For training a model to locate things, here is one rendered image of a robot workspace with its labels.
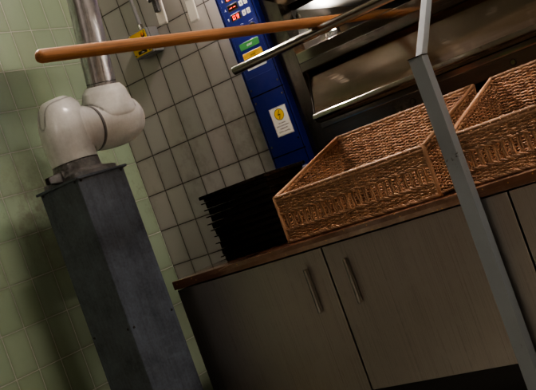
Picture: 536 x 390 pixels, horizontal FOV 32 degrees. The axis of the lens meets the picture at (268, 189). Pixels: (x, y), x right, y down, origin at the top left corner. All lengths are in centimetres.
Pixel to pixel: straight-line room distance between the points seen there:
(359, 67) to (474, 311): 103
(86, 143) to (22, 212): 50
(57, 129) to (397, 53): 114
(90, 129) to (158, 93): 72
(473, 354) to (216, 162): 141
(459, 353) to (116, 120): 134
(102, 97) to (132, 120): 13
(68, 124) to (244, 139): 77
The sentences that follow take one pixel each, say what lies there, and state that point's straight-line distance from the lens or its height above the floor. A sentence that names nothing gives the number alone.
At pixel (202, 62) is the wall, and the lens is 354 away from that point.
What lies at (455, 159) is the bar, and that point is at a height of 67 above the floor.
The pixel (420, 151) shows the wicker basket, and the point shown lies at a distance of 256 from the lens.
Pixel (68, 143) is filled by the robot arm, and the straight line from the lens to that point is 299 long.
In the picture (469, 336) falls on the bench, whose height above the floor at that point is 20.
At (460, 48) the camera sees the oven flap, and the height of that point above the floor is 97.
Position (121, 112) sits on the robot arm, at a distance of 313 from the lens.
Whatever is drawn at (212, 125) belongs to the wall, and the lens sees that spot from 355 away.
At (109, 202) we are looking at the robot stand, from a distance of 297.
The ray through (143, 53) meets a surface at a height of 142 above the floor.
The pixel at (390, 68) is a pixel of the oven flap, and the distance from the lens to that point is 312.
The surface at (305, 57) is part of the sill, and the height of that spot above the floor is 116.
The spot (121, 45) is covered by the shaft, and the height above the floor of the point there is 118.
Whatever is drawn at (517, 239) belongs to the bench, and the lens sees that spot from 246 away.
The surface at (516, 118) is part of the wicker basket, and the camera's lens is 245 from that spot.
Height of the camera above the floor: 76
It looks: level
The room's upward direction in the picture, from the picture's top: 20 degrees counter-clockwise
